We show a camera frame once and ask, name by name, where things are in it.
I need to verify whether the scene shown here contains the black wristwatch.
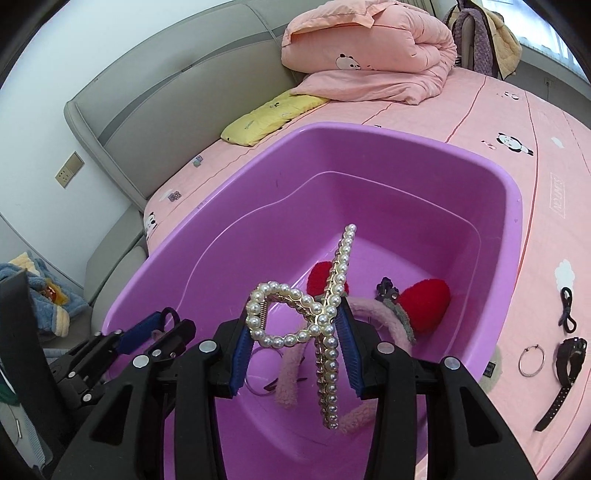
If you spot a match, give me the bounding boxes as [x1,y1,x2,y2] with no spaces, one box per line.
[536,337,588,432]

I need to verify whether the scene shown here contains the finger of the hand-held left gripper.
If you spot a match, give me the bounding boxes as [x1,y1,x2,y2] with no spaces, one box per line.
[95,310,169,358]
[145,318,197,370]

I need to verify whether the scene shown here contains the dark panel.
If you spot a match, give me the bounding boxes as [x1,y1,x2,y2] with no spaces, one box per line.
[0,270,63,467]

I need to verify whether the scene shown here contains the black cord loop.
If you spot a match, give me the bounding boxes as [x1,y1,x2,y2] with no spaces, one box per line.
[556,287,578,334]

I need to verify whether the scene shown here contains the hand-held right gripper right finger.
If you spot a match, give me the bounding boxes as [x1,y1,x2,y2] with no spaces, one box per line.
[335,304,539,480]

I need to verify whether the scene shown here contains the pearl hair claw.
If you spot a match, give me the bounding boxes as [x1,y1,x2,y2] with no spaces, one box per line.
[245,224,357,431]

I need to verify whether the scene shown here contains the yellow pillow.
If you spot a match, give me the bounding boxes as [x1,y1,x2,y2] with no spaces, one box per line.
[220,90,331,147]

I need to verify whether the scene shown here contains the large silver bangle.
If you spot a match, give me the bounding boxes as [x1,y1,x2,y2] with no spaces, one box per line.
[245,348,283,397]

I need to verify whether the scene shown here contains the blue plush blanket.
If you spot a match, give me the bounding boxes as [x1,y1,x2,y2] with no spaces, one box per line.
[0,251,89,340]

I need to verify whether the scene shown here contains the black keychain charm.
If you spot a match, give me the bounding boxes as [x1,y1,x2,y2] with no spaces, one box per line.
[375,277,400,303]

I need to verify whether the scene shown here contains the pink headband with red pompoms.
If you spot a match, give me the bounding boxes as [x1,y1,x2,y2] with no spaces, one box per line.
[274,261,452,437]

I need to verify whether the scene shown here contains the purple plastic basin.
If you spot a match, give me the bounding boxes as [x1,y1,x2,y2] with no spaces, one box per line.
[99,121,525,480]

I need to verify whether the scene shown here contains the small silver hoop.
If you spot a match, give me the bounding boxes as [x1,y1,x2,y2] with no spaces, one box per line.
[518,344,546,378]

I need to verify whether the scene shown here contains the pink printed bed sheet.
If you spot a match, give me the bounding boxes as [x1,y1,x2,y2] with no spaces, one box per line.
[143,65,591,480]

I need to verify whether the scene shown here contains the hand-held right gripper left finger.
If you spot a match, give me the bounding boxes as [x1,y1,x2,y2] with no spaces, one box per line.
[50,318,254,480]

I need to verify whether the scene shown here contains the wall socket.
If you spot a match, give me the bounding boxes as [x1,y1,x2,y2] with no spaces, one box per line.
[55,151,85,189]

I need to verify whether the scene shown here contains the clothes on chair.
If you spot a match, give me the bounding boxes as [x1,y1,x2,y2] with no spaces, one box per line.
[443,0,522,79]

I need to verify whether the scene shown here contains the grey padded headboard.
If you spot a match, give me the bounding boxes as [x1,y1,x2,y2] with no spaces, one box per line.
[64,0,301,333]

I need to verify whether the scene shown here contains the brown hair pin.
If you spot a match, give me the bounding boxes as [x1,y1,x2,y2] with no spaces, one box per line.
[265,375,305,392]

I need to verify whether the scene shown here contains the folded pink quilt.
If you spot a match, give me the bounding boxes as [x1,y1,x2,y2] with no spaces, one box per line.
[281,0,458,104]

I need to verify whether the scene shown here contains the window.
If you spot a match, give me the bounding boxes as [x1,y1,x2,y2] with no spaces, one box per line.
[517,0,591,79]

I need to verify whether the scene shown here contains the dark hair tie with bow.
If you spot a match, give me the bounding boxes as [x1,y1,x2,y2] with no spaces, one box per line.
[152,307,182,340]

